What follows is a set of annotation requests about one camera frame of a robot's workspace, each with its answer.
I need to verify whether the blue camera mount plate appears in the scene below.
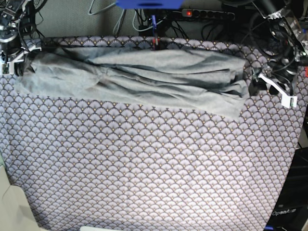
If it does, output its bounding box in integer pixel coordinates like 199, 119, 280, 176
116, 0, 183, 9

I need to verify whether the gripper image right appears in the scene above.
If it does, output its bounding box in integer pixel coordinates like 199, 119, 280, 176
248, 59, 298, 96

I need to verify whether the black OpenArm computer box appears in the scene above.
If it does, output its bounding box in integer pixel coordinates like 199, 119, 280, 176
264, 148, 308, 231

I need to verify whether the blue vertical post centre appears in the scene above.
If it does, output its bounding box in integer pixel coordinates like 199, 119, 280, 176
151, 15, 157, 37

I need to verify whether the black power strip red switch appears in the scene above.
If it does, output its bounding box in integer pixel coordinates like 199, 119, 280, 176
180, 9, 235, 20

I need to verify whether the light grey T-shirt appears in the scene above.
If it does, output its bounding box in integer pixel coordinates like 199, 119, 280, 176
14, 47, 249, 119

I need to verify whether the fan-patterned table cloth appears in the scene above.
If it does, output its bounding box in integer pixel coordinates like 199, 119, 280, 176
0, 35, 308, 231

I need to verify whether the white camera bracket image left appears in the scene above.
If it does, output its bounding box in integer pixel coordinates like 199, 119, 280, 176
0, 45, 42, 75

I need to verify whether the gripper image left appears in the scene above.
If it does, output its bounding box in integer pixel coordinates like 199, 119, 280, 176
0, 35, 25, 77

